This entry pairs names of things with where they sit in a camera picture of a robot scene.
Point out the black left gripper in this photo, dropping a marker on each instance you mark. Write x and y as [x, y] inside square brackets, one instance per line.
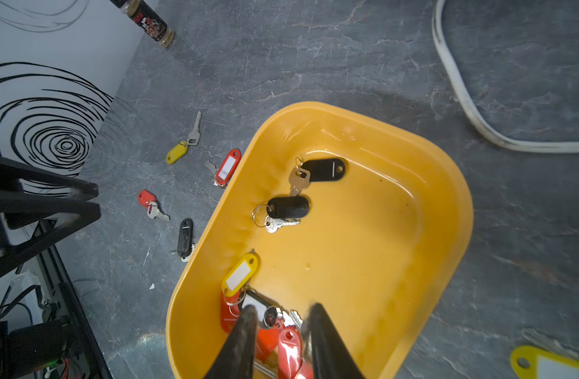
[19, 209]

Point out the red key tags cluster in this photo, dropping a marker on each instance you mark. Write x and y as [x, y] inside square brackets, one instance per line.
[279, 351]

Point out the small red tag with key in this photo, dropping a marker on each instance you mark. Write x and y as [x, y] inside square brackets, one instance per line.
[151, 204]

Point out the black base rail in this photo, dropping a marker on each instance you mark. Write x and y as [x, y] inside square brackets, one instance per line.
[82, 357]

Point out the silver square head key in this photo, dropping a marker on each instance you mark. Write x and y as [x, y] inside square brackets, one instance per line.
[299, 180]

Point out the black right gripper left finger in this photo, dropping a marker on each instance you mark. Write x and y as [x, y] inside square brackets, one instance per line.
[237, 355]

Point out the black windowed key tag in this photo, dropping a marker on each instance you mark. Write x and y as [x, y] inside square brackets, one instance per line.
[267, 310]

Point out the red windowed tag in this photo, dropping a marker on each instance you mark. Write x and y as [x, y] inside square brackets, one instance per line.
[228, 167]

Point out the small yellow key tag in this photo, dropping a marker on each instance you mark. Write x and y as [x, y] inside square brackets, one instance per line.
[177, 152]

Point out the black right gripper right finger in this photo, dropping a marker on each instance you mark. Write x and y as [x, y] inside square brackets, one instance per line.
[330, 356]

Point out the spice bottle black cap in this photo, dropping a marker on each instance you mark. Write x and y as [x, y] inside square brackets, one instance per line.
[147, 19]

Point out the yellow windowed key tag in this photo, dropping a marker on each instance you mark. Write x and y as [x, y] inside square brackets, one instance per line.
[240, 274]

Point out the black key tag top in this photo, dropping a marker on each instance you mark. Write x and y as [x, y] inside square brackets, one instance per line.
[325, 170]

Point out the yellow plastic storage box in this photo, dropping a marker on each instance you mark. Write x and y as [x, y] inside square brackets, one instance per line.
[377, 248]

